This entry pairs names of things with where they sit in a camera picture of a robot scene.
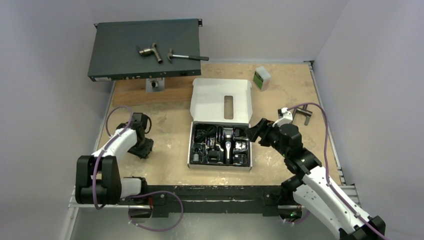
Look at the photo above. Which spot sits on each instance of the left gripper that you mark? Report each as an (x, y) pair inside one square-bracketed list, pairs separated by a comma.
[(143, 152)]

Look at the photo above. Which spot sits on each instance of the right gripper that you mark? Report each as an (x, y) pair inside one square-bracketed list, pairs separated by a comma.
[(262, 132)]

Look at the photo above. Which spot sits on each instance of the white hair clipper kit box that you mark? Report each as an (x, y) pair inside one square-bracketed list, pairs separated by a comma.
[(222, 101)]

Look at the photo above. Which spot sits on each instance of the small black comb guard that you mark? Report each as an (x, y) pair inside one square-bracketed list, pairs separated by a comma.
[(214, 156)]

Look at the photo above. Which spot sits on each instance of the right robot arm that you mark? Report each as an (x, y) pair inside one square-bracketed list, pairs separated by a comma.
[(312, 187)]

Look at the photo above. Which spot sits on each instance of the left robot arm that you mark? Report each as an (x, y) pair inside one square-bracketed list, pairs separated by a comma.
[(98, 179)]

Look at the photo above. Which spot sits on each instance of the black silver hair clipper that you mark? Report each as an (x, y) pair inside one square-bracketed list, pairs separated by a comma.
[(227, 134)]

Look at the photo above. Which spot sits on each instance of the black plastic insert tray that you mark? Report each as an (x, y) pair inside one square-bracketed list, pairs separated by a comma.
[(209, 136)]

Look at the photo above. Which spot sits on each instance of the metal clamp tool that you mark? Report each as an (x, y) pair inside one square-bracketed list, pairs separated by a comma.
[(303, 111)]

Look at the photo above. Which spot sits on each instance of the small oil bottle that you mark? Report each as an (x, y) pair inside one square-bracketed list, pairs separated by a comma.
[(196, 156)]

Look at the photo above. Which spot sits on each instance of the white foam block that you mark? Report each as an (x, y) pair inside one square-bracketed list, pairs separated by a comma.
[(261, 78)]

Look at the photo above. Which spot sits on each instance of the wooden board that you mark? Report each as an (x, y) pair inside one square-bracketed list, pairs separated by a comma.
[(134, 92)]

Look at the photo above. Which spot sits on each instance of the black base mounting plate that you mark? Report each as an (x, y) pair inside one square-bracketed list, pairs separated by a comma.
[(267, 200)]

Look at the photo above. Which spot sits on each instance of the metal pipe tee fitting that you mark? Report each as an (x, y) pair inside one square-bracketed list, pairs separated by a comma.
[(152, 50)]

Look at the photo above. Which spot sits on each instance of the small claw hammer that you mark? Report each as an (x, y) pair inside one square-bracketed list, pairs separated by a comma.
[(171, 55)]

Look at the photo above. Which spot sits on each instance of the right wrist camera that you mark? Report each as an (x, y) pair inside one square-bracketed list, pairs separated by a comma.
[(284, 117)]

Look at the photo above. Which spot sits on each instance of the small metal bracket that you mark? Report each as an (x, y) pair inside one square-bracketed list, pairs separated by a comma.
[(153, 85)]

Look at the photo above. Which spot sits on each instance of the dark rack-mount equipment case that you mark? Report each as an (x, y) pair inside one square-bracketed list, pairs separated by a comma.
[(114, 55)]

